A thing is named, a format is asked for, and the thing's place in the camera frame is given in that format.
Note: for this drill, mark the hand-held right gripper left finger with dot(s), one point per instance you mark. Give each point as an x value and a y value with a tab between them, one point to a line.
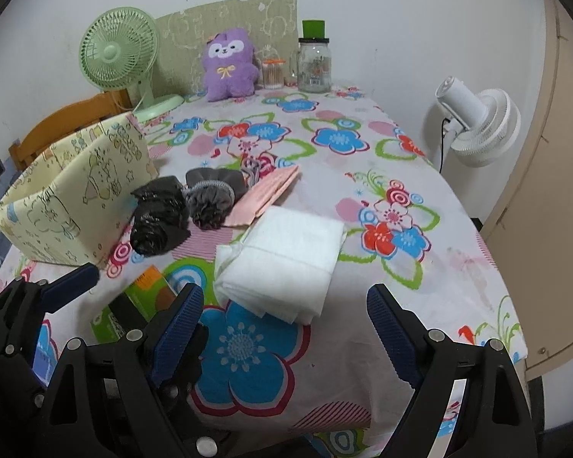
176	334

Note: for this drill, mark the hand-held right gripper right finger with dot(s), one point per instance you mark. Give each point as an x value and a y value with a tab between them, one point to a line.
394	334

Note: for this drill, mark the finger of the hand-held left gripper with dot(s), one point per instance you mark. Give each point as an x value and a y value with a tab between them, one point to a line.
71	280
199	348

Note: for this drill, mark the green tissue packet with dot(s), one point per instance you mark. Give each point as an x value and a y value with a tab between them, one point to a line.
145	291

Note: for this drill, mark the yellow printed fabric storage box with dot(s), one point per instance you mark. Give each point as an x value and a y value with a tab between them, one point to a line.
76	191

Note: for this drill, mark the black plastic bag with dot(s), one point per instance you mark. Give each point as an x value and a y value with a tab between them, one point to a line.
157	219

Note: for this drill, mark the white cloth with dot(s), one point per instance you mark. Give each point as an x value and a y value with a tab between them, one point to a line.
281	257

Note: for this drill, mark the grey mesh scrunchie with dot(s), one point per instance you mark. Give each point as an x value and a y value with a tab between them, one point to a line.
210	203

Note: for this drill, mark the dark grey satin scrunchie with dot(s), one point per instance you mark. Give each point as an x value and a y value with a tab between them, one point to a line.
215	176

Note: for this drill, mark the pink towel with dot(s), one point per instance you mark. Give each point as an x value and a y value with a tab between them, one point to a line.
267	191

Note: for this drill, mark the wooden chair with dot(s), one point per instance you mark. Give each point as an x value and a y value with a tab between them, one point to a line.
62	124

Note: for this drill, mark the beige door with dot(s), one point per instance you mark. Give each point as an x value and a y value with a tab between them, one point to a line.
554	176

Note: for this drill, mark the white floor fan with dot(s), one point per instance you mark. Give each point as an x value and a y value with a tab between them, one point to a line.
487	129

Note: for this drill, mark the green desk fan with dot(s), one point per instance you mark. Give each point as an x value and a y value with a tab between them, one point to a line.
117	50

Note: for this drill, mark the purple plush toy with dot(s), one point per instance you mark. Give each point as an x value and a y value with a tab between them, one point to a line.
229	76

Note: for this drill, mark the small jar with orange lid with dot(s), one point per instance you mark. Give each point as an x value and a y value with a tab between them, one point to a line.
273	76

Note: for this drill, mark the glass mason jar green lid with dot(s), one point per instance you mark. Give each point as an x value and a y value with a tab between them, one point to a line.
315	67

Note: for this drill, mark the green printed cardboard panel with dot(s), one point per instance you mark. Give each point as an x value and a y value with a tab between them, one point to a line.
196	24

